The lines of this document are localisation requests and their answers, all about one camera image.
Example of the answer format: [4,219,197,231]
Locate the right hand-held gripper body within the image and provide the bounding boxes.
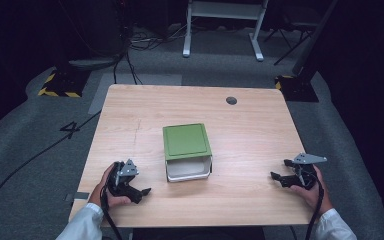
[291,152,328,191]

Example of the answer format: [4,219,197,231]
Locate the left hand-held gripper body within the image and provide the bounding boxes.
[107,158,140,198]

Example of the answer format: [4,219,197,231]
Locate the person's right hand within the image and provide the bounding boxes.
[289,165,334,216]

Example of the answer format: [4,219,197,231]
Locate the person's left hand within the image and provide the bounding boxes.
[88,163,133,209]

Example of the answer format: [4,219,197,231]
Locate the white drawer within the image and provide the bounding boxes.
[165,155,213,183]

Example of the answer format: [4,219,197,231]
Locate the green drawer box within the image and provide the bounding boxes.
[162,123,213,162]

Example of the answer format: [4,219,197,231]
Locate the black stand with slanted pole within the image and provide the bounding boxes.
[274,0,340,103]

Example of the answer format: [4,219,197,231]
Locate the black stand base yellow stripes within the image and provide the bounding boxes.
[37,68,92,99]

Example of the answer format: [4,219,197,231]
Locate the black folding tripod legs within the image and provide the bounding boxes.
[263,19,315,67]

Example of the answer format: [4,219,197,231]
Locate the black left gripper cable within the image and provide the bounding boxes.
[99,184,124,240]

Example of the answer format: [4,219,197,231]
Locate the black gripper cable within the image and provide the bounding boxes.
[304,173,325,240]
[99,184,124,240]

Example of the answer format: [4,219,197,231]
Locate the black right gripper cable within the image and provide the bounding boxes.
[304,173,325,240]

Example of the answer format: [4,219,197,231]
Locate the long black floor cable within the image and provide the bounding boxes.
[0,110,102,234]

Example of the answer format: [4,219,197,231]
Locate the bundle of black floor cables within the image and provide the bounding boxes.
[112,23,189,85]

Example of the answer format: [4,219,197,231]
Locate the white metal table frame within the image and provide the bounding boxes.
[182,0,270,63]

